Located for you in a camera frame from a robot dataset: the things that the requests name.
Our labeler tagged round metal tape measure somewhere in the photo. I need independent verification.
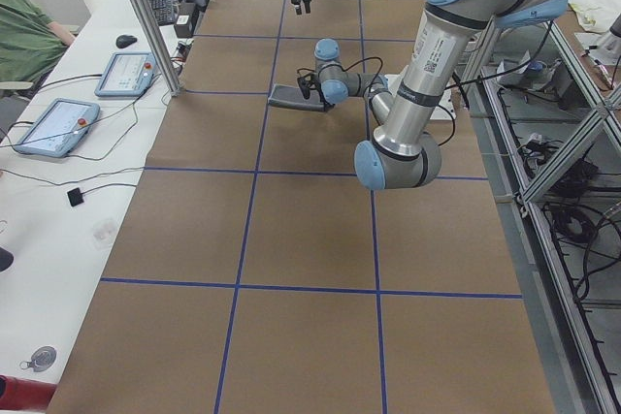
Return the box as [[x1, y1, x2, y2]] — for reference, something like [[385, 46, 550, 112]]
[[19, 345, 57, 372]]

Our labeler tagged black keyboard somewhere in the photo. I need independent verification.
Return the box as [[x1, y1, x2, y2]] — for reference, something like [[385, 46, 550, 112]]
[[148, 0, 176, 25]]

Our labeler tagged red object at edge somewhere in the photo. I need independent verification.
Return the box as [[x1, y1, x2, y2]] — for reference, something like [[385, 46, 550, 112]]
[[0, 375, 57, 412]]

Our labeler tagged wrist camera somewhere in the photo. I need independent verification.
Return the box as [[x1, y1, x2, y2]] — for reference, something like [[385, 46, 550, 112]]
[[297, 73, 315, 100]]

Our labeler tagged person in green shirt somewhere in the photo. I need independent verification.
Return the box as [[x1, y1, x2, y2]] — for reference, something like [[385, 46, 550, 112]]
[[1, 0, 76, 83]]

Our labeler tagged aluminium frame rack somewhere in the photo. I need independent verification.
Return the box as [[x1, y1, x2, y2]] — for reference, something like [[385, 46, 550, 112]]
[[467, 13, 620, 413]]

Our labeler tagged small black square device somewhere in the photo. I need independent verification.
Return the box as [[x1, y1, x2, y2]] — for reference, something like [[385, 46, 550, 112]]
[[67, 187, 84, 207]]

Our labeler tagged near blue teach pendant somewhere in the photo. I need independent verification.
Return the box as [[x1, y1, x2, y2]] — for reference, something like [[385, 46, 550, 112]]
[[13, 98, 100, 158]]

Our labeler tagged far blue teach pendant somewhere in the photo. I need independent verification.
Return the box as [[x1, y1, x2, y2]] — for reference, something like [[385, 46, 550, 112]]
[[94, 52, 156, 98]]

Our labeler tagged black computer mouse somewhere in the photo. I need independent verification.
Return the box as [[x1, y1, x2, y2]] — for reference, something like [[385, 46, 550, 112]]
[[115, 34, 138, 49]]

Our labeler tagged aluminium frame post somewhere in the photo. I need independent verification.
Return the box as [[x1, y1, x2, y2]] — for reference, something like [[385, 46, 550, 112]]
[[129, 0, 181, 97]]

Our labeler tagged pink and grey towel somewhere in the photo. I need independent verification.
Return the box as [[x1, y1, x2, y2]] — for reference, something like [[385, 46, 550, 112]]
[[267, 84, 325, 112]]

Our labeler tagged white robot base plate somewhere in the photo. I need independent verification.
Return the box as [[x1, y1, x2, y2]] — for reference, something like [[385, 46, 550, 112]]
[[385, 73, 460, 123]]

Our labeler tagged black box with label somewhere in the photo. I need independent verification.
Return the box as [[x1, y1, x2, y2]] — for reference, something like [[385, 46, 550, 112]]
[[174, 2, 200, 39]]

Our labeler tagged blue teach pendant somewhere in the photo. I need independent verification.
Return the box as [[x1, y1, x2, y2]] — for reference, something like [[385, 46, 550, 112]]
[[94, 52, 156, 98], [13, 98, 100, 158]]

